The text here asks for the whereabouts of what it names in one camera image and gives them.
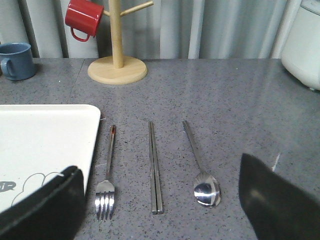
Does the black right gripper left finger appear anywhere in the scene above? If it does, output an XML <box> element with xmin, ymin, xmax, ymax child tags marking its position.
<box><xmin>0</xmin><ymin>166</ymin><xmax>86</xmax><ymax>240</ymax></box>

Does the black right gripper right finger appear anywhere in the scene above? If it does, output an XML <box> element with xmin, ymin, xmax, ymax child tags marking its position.
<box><xmin>238</xmin><ymin>153</ymin><xmax>320</xmax><ymax>240</ymax></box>

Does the silver metal fork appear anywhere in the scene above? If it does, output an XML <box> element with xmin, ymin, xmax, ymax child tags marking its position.
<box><xmin>94</xmin><ymin>124</ymin><xmax>117</xmax><ymax>221</ymax></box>

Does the silver metal spoon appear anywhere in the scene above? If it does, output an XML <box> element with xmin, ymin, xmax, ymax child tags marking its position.
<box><xmin>182</xmin><ymin>120</ymin><xmax>221</xmax><ymax>208</ymax></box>

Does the metal chopstick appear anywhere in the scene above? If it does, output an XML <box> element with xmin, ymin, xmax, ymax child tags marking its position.
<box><xmin>148</xmin><ymin>121</ymin><xmax>158</xmax><ymax>215</ymax></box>
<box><xmin>151</xmin><ymin>121</ymin><xmax>164</xmax><ymax>214</ymax></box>

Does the cream rabbit serving tray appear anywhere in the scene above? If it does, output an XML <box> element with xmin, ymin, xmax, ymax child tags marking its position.
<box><xmin>0</xmin><ymin>104</ymin><xmax>101</xmax><ymax>211</ymax></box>

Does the blue enamel mug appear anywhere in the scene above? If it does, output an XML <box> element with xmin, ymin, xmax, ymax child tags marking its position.
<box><xmin>0</xmin><ymin>42</ymin><xmax>36</xmax><ymax>81</ymax></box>

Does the wooden mug tree stand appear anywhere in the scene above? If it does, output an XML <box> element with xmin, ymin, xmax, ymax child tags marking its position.
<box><xmin>87</xmin><ymin>0</ymin><xmax>154</xmax><ymax>85</ymax></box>

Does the white rice cooker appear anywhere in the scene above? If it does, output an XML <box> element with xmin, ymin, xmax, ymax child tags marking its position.
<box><xmin>281</xmin><ymin>0</ymin><xmax>320</xmax><ymax>90</ymax></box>

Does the red enamel mug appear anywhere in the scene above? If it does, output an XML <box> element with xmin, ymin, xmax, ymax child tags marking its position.
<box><xmin>64</xmin><ymin>0</ymin><xmax>104</xmax><ymax>42</ymax></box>

